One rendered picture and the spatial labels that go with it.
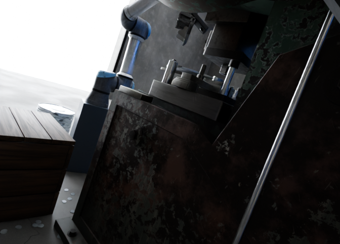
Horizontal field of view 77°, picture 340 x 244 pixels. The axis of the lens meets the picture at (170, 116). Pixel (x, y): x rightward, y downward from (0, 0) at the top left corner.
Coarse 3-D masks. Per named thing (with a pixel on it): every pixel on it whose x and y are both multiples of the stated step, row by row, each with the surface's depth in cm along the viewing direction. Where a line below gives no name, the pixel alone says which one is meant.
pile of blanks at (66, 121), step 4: (40, 108) 171; (48, 112) 169; (52, 112) 170; (56, 116) 172; (60, 116) 173; (64, 116) 178; (68, 116) 179; (72, 116) 184; (60, 120) 175; (64, 120) 179; (68, 120) 180; (72, 120) 190; (60, 124) 175; (64, 124) 179; (68, 124) 182; (64, 128) 179; (68, 128) 186; (68, 132) 188
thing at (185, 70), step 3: (177, 69) 88; (183, 69) 82; (186, 69) 80; (189, 69) 80; (186, 72) 87; (189, 72) 84; (192, 72) 81; (195, 72) 79; (198, 72) 79; (204, 75) 79; (207, 75) 79; (210, 78) 80
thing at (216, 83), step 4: (204, 80) 82; (208, 80) 81; (212, 80) 80; (212, 84) 80; (216, 84) 79; (220, 84) 78; (216, 88) 78; (220, 88) 77; (228, 88) 82; (232, 88) 84; (216, 92) 78; (228, 92) 84; (232, 92) 85; (236, 92) 88; (228, 96) 84; (232, 96) 86; (236, 96) 89
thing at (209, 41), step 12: (216, 24) 83; (228, 24) 79; (252, 24) 78; (264, 24) 85; (216, 36) 82; (228, 36) 79; (240, 36) 76; (252, 36) 81; (204, 48) 88; (228, 48) 78; (240, 48) 78; (252, 48) 84
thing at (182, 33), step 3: (186, 27) 105; (180, 30) 105; (183, 30) 105; (186, 30) 105; (180, 33) 104; (183, 33) 105; (186, 33) 104; (183, 36) 104; (186, 36) 104; (186, 39) 104; (183, 42) 106; (186, 42) 105; (183, 45) 106
